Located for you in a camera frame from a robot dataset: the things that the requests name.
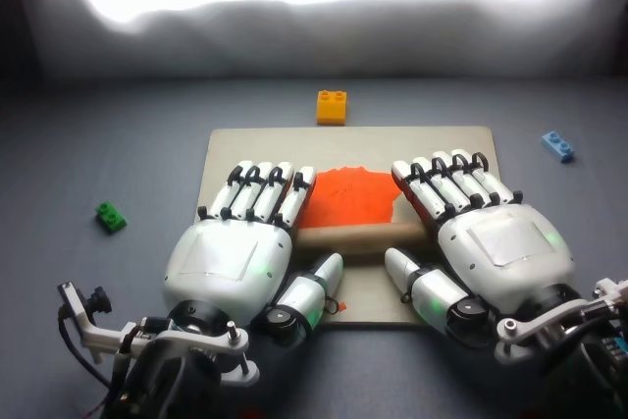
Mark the green toy brick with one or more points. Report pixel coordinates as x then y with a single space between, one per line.
111 217

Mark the blue toy brick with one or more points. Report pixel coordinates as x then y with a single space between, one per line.
558 146

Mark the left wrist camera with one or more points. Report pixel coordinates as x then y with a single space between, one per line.
86 313

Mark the orange play dough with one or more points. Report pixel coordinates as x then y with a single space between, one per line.
348 198

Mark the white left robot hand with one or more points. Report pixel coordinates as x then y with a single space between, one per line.
221 262

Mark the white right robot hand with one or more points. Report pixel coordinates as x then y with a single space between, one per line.
505 242

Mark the white backdrop sheet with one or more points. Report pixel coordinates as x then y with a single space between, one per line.
294 36

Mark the yellow toy brick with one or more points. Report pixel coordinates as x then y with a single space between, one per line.
331 110

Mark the light wooden board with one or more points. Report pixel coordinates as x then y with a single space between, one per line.
353 149

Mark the wooden rolling pin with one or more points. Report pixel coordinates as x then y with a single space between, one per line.
358 238

